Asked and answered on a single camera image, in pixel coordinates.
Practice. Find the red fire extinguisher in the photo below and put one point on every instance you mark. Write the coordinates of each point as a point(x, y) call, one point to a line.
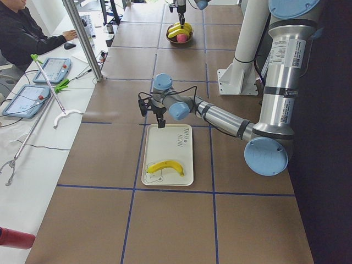
point(16, 239)

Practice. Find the red apple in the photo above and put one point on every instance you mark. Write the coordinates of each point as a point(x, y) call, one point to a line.
point(181, 38)

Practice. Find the keyboard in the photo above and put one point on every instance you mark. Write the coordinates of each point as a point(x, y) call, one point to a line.
point(88, 25)

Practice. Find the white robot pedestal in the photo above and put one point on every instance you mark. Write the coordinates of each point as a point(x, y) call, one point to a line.
point(239, 77)

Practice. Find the blue teach pendant near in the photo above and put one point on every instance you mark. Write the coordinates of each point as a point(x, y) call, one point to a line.
point(28, 101)

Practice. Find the blue teach pendant far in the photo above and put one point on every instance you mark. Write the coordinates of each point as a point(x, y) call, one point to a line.
point(56, 69)

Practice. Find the seated person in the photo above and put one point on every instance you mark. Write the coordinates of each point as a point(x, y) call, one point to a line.
point(21, 36)

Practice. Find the aluminium frame post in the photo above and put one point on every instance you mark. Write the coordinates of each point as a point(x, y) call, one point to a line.
point(83, 38)

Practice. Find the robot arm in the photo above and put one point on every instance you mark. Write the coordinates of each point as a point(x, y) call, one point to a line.
point(201, 4)
point(269, 147)

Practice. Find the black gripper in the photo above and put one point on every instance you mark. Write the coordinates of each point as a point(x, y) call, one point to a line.
point(158, 111)
point(180, 6)

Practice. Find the black computer mouse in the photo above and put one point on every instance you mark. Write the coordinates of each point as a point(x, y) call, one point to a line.
point(69, 45)

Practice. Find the yellow banana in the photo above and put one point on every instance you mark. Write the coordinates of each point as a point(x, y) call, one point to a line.
point(174, 28)
point(188, 28)
point(166, 164)
point(175, 32)

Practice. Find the white bear tray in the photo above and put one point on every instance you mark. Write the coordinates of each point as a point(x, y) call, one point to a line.
point(173, 142)

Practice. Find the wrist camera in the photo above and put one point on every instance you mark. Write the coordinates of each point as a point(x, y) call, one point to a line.
point(143, 105)

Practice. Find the long reacher grabber tool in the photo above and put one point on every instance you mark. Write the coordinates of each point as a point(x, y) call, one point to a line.
point(65, 112)

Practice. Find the brown wicker basket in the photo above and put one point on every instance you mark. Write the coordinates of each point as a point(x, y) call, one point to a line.
point(173, 40)

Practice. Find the blue teach pendant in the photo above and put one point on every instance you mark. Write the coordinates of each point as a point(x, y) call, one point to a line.
point(56, 69)
point(28, 101)

